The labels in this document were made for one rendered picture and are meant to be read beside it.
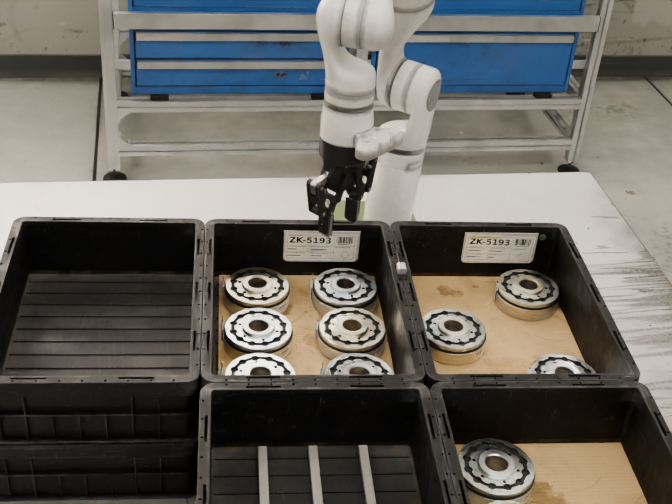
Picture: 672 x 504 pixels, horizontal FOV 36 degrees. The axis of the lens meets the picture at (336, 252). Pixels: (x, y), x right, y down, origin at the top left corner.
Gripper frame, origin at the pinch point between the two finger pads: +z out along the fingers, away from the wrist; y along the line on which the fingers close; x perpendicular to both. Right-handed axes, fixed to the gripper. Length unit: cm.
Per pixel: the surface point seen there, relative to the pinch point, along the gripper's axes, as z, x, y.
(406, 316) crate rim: 7.3, 16.7, 3.9
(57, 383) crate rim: 7.5, -6.4, 47.3
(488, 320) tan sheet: 17.2, 19.5, -16.2
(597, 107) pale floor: 99, -81, -276
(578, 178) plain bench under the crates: 30, -3, -92
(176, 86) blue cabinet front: 65, -156, -108
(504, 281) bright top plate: 14.2, 17.4, -23.4
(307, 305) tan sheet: 17.2, -3.5, 1.8
